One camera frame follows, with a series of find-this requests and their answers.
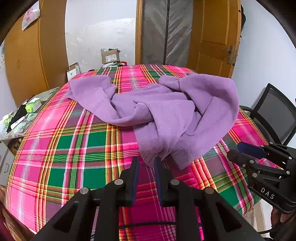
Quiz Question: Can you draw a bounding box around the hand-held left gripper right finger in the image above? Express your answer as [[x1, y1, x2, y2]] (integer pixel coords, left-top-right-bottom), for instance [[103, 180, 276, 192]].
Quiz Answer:
[[154, 156, 264, 241]]

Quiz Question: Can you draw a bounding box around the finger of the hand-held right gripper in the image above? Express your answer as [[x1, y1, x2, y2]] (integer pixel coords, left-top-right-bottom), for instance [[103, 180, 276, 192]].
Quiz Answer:
[[227, 150, 254, 169], [238, 142, 267, 159]]

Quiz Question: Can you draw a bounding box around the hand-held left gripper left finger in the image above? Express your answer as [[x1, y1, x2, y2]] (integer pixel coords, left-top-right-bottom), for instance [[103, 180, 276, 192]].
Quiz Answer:
[[30, 158, 140, 241]]

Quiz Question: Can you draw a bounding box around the purple fleece cloth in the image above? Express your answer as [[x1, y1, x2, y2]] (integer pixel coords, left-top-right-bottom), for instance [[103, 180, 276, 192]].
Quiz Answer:
[[67, 73, 240, 169]]

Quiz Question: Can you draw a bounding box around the person's right hand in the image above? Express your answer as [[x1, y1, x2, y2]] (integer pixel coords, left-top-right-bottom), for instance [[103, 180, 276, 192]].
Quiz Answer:
[[272, 207, 288, 232]]

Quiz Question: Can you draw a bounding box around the black mesh office chair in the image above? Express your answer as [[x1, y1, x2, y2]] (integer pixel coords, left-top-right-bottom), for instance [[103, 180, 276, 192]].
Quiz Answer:
[[239, 83, 296, 146]]

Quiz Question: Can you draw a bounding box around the pink green plaid bed sheet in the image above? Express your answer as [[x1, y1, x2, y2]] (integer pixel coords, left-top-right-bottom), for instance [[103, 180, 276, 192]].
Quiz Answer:
[[5, 64, 285, 241]]

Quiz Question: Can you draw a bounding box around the white cardboard box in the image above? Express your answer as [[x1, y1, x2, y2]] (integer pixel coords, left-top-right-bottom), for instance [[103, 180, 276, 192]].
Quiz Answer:
[[67, 62, 81, 81]]

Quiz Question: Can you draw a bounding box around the brown cardboard box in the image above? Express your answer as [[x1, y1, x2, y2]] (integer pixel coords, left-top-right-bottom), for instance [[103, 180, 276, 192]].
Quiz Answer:
[[100, 48, 121, 64]]

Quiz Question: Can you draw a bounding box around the wooden door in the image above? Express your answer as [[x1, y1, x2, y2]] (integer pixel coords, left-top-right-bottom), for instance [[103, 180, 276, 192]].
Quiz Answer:
[[187, 0, 242, 79]]

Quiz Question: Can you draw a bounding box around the green tissue pack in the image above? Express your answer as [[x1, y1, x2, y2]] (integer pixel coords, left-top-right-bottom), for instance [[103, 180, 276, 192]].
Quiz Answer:
[[25, 97, 42, 113]]

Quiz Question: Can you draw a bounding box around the dark hanging cloth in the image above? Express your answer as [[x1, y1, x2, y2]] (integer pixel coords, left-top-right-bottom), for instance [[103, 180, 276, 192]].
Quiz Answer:
[[240, 5, 245, 39]]

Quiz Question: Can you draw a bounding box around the black flat object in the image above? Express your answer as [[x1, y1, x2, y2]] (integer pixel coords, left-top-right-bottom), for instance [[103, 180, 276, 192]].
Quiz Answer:
[[7, 104, 28, 133]]

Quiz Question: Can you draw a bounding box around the clear plastic door curtain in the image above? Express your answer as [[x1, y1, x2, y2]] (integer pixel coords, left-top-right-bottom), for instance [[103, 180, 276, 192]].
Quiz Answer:
[[142, 0, 193, 66]]

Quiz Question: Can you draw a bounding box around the small green pack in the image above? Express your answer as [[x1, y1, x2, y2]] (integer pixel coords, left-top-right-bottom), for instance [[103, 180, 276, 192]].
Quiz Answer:
[[2, 111, 14, 126]]

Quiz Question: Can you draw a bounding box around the wooden wardrobe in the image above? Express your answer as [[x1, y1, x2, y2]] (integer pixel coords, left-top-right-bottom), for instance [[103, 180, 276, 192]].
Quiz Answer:
[[5, 0, 70, 109]]

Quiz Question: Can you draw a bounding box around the white plastic bag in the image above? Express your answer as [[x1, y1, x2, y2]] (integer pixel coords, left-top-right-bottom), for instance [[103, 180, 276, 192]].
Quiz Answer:
[[22, 0, 42, 30]]

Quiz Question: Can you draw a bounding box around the metal door handle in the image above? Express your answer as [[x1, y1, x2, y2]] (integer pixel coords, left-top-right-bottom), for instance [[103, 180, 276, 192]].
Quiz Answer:
[[222, 45, 238, 65]]

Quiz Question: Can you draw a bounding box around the wooden door frame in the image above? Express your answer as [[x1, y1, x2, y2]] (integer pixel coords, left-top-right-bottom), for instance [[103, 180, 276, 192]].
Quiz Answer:
[[135, 0, 145, 65]]

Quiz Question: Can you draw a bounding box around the cartoon wall poster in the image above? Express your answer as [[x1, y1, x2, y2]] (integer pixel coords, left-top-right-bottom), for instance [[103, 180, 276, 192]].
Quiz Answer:
[[0, 42, 6, 67]]

